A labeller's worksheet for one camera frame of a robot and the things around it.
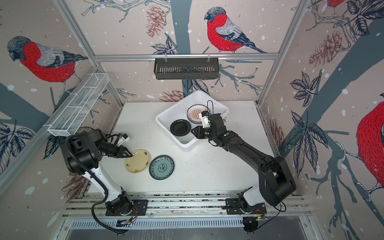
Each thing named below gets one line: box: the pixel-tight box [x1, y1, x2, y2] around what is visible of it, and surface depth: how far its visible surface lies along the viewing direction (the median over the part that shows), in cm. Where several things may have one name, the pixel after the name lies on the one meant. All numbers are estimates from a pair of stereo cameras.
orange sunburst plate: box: [186, 104, 208, 124], surface depth 116 cm
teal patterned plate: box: [149, 154, 175, 181], surface depth 89 cm
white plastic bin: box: [155, 90, 229, 152], surface depth 103 cm
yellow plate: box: [125, 149, 151, 174], surface depth 91 cm
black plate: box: [170, 119, 191, 137], surface depth 108 cm
